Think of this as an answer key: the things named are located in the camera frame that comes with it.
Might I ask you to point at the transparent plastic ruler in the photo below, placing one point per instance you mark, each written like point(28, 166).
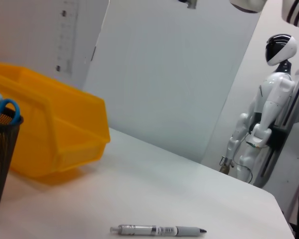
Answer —
point(67, 37)

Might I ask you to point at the grey ballpoint pen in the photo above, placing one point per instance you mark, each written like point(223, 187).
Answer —
point(187, 230)

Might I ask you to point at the blue scissors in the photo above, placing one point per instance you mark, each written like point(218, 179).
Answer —
point(11, 104)

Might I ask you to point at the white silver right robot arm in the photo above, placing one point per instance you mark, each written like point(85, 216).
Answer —
point(296, 12)

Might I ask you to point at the black mesh pen cup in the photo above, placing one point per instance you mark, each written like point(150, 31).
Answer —
point(2, 161)

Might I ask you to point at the yellow plastic bin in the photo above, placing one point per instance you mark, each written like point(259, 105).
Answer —
point(52, 119)

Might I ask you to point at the white black robot head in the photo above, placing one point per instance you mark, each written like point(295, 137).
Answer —
point(281, 49)

